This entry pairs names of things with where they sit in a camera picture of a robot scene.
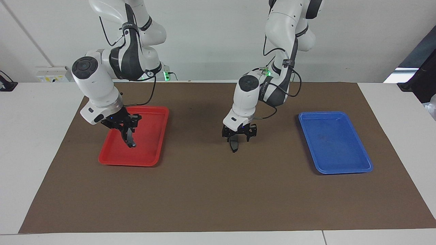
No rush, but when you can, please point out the white device green light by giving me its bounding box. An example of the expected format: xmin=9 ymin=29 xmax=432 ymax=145
xmin=163 ymin=64 xmax=178 ymax=82

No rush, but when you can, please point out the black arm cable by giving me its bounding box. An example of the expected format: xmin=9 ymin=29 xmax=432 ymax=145
xmin=254 ymin=32 xmax=302 ymax=120
xmin=99 ymin=15 xmax=158 ymax=107

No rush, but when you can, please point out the brown table mat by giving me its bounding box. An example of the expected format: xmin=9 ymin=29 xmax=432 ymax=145
xmin=19 ymin=82 xmax=436 ymax=234

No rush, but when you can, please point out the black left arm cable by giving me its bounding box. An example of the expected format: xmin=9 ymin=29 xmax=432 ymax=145
xmin=254 ymin=32 xmax=302 ymax=120

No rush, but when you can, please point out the small black desk device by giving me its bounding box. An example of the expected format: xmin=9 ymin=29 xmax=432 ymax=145
xmin=0 ymin=70 xmax=18 ymax=92

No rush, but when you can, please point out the blue plastic tray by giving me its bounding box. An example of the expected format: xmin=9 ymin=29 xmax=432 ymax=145
xmin=298 ymin=111 xmax=374 ymax=175

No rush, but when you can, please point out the black monitor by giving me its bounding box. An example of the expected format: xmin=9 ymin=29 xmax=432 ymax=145
xmin=397 ymin=26 xmax=436 ymax=104

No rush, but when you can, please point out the red plastic tray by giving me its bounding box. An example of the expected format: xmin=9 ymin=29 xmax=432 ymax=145
xmin=98 ymin=105 xmax=170 ymax=167

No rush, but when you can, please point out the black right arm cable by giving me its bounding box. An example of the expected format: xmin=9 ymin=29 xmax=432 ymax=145
xmin=99 ymin=15 xmax=158 ymax=107

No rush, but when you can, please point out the white wall socket box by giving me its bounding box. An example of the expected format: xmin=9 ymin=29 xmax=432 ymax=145
xmin=36 ymin=66 xmax=73 ymax=83

